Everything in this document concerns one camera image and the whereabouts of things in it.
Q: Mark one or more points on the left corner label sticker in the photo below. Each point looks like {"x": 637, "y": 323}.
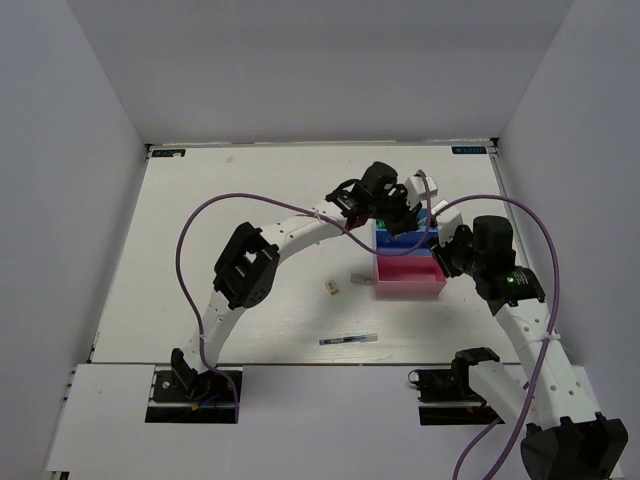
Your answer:
{"x": 168, "y": 153}

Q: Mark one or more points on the corner label sticker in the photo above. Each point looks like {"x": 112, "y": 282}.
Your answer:
{"x": 469, "y": 150}
{"x": 168, "y": 153}

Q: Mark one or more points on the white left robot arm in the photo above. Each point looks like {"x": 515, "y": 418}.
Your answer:
{"x": 245, "y": 271}

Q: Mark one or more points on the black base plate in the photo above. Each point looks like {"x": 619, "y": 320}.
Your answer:
{"x": 442, "y": 402}
{"x": 212, "y": 401}

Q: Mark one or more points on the grey wrapped eraser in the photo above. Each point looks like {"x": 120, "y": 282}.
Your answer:
{"x": 361, "y": 279}

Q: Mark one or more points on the small beige eraser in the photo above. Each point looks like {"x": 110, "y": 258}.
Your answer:
{"x": 332, "y": 287}

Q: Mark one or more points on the right corner label sticker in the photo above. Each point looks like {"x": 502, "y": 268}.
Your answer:
{"x": 469, "y": 150}

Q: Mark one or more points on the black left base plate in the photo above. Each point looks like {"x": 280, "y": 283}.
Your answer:
{"x": 212, "y": 401}

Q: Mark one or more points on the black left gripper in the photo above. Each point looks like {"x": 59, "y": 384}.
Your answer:
{"x": 407, "y": 220}

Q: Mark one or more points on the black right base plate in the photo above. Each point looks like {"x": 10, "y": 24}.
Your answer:
{"x": 442, "y": 402}

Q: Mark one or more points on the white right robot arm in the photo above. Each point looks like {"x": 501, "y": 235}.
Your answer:
{"x": 565, "y": 434}

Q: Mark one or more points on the green gel pen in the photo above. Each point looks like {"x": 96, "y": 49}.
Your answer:
{"x": 403, "y": 241}

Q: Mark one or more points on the blue gel pen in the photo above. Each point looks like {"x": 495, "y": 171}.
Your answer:
{"x": 362, "y": 338}

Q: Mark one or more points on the three-compartment colour container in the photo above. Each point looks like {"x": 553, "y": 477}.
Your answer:
{"x": 414, "y": 275}

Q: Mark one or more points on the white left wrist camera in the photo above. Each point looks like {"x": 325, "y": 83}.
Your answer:
{"x": 419, "y": 189}

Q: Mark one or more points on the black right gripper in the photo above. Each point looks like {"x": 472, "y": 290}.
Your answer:
{"x": 442, "y": 251}

